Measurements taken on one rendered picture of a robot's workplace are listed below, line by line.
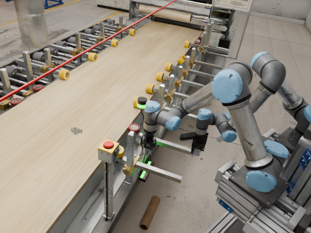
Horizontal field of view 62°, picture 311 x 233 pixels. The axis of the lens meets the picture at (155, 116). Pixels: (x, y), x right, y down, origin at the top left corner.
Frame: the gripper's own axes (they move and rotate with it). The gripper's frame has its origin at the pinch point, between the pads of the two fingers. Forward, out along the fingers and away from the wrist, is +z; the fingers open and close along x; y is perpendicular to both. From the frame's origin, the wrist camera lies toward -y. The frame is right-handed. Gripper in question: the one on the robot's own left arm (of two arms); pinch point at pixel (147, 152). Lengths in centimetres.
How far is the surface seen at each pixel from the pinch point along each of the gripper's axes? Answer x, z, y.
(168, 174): 13.2, 9.0, 7.8
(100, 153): -21.6, -25.3, 29.7
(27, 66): -95, -11, -75
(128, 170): -9.8, 8.3, 7.0
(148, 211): 8, 86, -21
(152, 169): 3.7, 9.0, 4.4
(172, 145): 17.3, 8.0, -17.1
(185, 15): 48, -14, -275
